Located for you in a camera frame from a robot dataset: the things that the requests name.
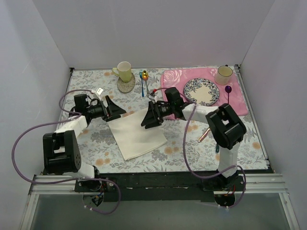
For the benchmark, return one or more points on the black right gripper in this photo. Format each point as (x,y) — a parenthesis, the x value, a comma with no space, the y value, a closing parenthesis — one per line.
(156,113)

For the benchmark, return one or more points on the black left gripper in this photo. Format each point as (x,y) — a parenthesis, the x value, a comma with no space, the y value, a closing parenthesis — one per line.
(105,110)

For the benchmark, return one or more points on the white cloth napkin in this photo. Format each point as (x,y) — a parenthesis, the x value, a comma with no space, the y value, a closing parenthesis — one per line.
(134,140)

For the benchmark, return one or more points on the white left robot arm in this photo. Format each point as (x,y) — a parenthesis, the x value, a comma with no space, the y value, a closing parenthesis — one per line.
(61,149)

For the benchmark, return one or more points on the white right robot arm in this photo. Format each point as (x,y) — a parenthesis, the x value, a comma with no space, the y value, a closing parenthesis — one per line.
(225,125)

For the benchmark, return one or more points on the woven round coaster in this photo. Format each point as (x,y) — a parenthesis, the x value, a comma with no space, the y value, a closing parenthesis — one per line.
(126,87)

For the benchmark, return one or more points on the yellow green mug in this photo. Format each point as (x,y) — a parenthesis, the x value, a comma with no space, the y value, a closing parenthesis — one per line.
(123,71)

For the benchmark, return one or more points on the rainbow gold spoon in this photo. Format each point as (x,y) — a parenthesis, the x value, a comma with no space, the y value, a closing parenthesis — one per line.
(145,78)

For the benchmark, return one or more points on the blue fork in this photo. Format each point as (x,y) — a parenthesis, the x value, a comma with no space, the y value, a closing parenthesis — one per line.
(141,77)

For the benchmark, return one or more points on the blue floral plate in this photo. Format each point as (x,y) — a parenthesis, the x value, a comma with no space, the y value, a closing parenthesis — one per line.
(201,91)

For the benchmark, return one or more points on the purple spoon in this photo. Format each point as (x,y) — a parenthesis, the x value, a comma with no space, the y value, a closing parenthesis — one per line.
(228,90)

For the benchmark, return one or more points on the cream enamel mug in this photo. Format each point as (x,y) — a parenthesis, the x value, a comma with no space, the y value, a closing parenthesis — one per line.
(223,75)

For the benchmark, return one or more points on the pink floral placemat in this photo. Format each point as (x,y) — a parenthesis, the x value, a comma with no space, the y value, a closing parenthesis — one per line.
(179,77)

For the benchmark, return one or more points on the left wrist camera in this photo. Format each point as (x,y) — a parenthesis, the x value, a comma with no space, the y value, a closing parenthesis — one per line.
(98,94)

